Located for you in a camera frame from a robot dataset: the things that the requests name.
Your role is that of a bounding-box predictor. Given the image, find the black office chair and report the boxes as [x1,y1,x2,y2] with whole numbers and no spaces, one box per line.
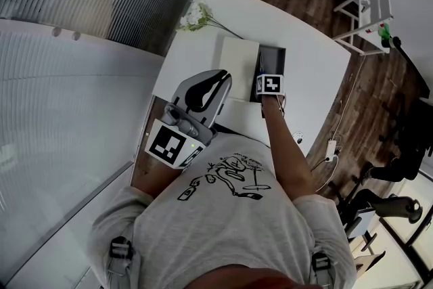
[378,90,407,147]

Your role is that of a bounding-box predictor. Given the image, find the light wooden desk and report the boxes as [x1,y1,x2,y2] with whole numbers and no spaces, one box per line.
[352,248,387,274]

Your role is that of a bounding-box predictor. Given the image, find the grey right shoulder strap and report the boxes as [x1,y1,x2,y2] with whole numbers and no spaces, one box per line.
[309,252,336,289]

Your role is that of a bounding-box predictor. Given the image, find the white table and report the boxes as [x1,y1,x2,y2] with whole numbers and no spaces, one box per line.
[152,0,352,158]

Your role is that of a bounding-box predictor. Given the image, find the white power strip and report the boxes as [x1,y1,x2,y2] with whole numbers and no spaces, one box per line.
[325,139,338,162]

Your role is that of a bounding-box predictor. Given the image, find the person's right forearm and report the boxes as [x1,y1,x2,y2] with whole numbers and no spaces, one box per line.
[261,94,315,204]

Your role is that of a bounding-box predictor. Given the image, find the looped white cable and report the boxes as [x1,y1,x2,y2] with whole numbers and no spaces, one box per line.
[315,153,340,193]

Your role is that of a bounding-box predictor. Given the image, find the white artificial flowers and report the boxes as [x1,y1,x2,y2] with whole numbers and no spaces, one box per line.
[177,1,243,40]

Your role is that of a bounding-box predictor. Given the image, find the grey-backed office chair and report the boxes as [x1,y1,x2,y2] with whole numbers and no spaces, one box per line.
[327,187,424,254]

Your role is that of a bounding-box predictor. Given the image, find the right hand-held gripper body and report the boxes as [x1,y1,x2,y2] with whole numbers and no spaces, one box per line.
[255,74,283,97]

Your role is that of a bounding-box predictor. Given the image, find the white box lid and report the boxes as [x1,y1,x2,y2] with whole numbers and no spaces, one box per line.
[221,36,261,101]

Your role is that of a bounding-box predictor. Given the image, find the thin black cable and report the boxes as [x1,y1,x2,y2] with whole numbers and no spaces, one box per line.
[309,156,328,173]

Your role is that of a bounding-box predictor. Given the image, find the grey printed t-shirt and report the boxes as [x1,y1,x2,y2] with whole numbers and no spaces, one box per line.
[88,131,357,289]

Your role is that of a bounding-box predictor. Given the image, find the person's left forearm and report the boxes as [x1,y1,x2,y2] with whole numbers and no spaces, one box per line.
[129,160,184,199]

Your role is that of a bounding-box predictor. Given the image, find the grey left shoulder strap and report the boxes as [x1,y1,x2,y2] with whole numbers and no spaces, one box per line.
[105,236,135,289]

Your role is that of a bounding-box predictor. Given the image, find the grey box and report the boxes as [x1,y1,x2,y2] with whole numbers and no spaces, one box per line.
[250,46,287,103]

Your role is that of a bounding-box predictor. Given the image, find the grey shoulder strap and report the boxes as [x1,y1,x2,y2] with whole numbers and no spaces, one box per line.
[309,252,336,289]
[105,236,135,289]

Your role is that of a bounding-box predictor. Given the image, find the long white cable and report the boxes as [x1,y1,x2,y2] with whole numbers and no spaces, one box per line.
[332,55,367,143]

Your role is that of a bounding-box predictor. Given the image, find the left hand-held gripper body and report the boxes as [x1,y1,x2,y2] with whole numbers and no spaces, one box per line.
[144,68,233,170]

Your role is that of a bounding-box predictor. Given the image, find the green bottle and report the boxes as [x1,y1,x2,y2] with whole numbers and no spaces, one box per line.
[378,23,392,41]

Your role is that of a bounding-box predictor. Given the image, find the red-capped bottle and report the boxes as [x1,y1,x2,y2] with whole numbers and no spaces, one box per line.
[365,22,385,35]

